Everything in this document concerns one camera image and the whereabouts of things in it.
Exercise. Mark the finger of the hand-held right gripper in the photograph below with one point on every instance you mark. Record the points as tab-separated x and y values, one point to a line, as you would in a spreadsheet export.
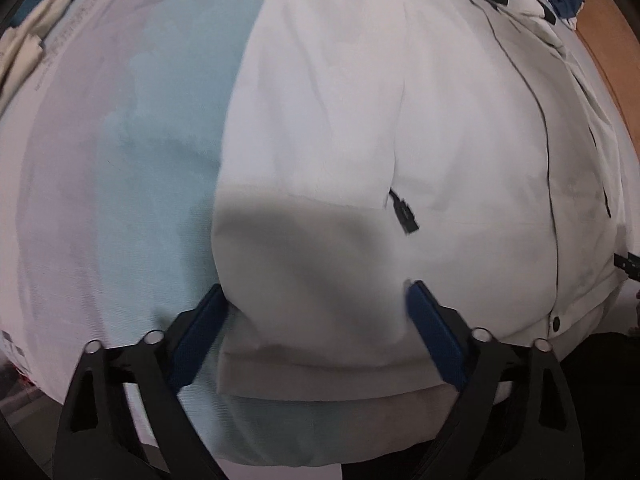
628	265

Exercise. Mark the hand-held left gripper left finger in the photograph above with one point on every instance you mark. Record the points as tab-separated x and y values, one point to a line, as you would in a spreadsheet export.
196	335

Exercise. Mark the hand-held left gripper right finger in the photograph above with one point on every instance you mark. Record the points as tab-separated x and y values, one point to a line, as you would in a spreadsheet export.
440	340

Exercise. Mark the white and black jacket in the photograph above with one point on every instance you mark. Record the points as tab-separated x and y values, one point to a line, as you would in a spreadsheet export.
350	160

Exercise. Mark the striped pastel bed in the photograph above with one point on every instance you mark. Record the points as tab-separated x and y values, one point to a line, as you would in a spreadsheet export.
125	160

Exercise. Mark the wooden headboard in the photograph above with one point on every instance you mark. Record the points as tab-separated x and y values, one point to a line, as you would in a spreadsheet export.
616	60

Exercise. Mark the beige garment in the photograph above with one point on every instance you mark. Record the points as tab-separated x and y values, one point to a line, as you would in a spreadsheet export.
22	45

